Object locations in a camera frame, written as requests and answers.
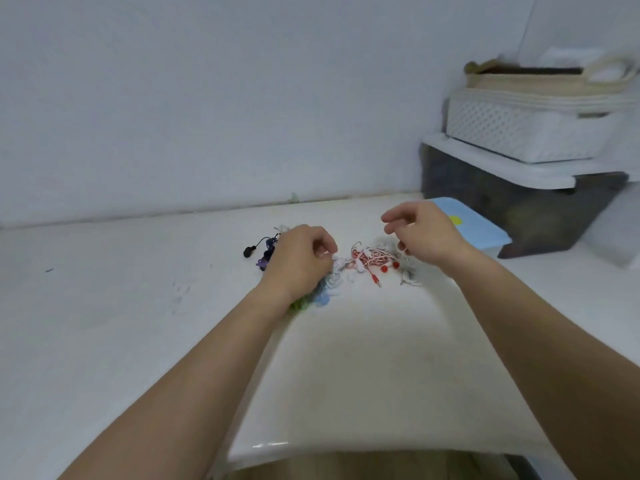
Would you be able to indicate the person's left hand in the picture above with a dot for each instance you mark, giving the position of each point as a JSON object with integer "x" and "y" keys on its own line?
{"x": 295, "y": 259}

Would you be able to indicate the person's left thumb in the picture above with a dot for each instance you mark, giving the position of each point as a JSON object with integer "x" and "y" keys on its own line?
{"x": 322, "y": 259}

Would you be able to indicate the dark storage bin white lid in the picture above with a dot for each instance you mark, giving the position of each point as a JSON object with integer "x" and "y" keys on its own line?
{"x": 525, "y": 204}

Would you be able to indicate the beige woven basket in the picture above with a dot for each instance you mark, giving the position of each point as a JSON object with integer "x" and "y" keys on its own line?
{"x": 530, "y": 80}

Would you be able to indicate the white folded cloth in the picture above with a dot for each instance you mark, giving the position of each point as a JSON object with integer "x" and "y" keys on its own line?
{"x": 570, "y": 57}

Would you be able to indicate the white lattice plastic basket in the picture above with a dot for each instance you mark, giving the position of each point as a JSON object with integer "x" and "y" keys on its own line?
{"x": 520, "y": 127}

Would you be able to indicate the person's right forearm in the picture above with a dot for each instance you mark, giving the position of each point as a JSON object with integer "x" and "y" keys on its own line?
{"x": 550, "y": 359}

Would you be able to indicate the light blue lidded box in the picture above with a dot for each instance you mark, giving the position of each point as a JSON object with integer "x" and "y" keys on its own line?
{"x": 480, "y": 229}

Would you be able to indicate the person's right hand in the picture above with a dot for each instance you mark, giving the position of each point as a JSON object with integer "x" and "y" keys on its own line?
{"x": 430, "y": 234}

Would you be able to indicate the person's right thumb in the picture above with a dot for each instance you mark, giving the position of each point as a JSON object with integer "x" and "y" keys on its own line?
{"x": 402, "y": 246}

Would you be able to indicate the person's left forearm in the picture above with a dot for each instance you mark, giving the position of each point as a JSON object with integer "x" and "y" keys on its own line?
{"x": 200, "y": 389}

